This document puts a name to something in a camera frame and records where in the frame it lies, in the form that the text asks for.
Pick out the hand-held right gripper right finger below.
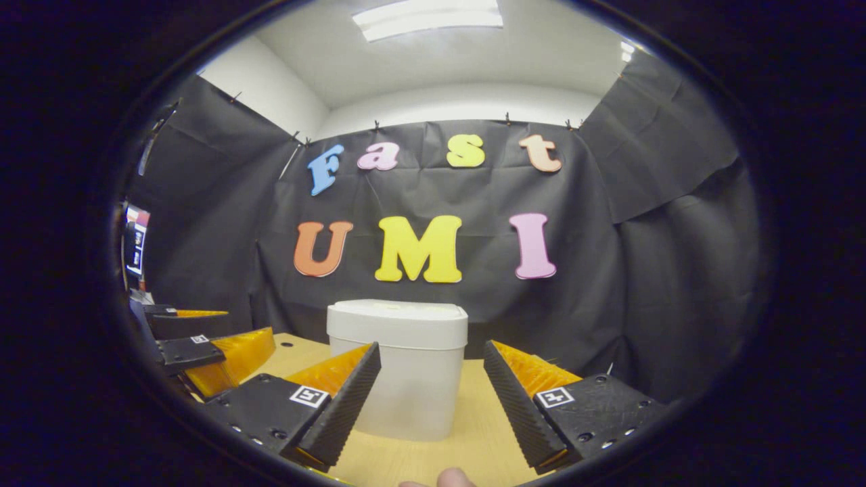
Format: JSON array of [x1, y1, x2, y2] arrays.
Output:
[[482, 340, 668, 476]]

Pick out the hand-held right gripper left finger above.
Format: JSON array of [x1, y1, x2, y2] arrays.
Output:
[[202, 342, 382, 473]]

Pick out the white desktop garbage bin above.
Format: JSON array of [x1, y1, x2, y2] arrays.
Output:
[[327, 299, 470, 442]]

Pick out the wooden desktop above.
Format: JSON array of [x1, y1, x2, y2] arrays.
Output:
[[196, 331, 583, 487]]

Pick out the computer monitor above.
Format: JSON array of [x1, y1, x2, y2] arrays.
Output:
[[122, 204, 152, 279]]

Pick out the thin white rod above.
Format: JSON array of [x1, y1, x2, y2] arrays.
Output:
[[279, 142, 302, 181]]

